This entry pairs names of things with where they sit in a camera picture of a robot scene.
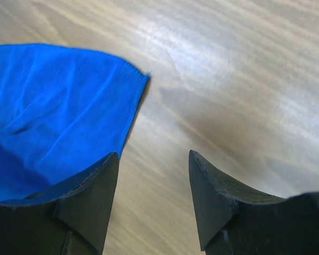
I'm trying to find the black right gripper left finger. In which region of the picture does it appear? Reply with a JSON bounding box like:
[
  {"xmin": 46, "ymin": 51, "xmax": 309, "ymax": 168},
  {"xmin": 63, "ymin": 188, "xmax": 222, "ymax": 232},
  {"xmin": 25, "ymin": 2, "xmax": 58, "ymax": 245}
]
[{"xmin": 0, "ymin": 152, "xmax": 119, "ymax": 254}]

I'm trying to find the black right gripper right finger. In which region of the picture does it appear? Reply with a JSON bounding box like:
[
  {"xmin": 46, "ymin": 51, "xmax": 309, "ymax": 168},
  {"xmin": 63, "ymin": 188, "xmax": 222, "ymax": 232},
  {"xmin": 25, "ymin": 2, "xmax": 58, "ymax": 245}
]
[{"xmin": 189, "ymin": 150, "xmax": 319, "ymax": 254}]

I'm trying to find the blue towel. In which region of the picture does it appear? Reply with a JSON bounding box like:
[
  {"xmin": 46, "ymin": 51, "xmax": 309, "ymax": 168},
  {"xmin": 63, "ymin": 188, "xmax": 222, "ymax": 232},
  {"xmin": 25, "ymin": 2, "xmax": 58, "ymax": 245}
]
[{"xmin": 0, "ymin": 44, "xmax": 149, "ymax": 201}]

